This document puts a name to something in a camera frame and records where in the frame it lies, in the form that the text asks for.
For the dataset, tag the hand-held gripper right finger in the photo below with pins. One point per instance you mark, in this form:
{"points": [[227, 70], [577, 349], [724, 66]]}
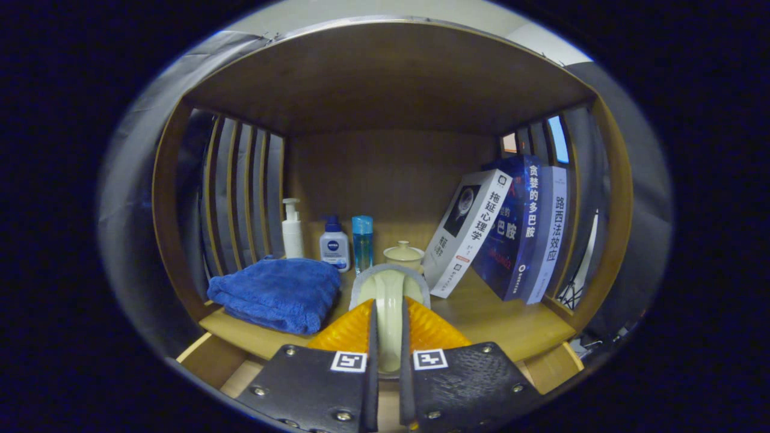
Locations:
{"points": [[469, 391]]}

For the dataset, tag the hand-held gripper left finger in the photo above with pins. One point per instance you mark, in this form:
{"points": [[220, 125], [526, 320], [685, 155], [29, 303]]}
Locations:
{"points": [[313, 391]]}

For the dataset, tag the wooden countertop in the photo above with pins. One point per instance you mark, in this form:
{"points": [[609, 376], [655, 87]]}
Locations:
{"points": [[499, 325]]}

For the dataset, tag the wooden cabinet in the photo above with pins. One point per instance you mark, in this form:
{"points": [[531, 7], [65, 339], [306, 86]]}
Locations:
{"points": [[385, 78]]}

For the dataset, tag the folded blue towel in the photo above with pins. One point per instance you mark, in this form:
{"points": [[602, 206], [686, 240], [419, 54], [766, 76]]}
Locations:
{"points": [[277, 294]]}

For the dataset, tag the black backdrop stand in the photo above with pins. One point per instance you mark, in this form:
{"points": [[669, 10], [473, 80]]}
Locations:
{"points": [[571, 294]]}

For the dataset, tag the white bottle with blue cap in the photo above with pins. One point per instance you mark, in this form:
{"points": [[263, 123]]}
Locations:
{"points": [[334, 246]]}

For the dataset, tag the cream lidded cup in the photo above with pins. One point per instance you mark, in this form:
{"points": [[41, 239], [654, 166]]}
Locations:
{"points": [[404, 255]]}

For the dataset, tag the white book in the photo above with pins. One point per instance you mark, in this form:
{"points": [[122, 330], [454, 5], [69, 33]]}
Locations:
{"points": [[463, 240]]}

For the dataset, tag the clear blue bottle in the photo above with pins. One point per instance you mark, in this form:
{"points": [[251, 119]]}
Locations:
{"points": [[362, 246]]}

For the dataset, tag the white pump bottle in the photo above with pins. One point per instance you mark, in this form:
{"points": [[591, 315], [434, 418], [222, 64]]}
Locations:
{"points": [[293, 237]]}

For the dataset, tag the dark blue book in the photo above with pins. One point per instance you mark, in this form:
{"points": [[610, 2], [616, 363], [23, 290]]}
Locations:
{"points": [[511, 240]]}

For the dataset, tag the light blue book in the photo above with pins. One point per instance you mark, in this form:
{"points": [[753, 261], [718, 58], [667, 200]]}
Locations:
{"points": [[550, 240]]}

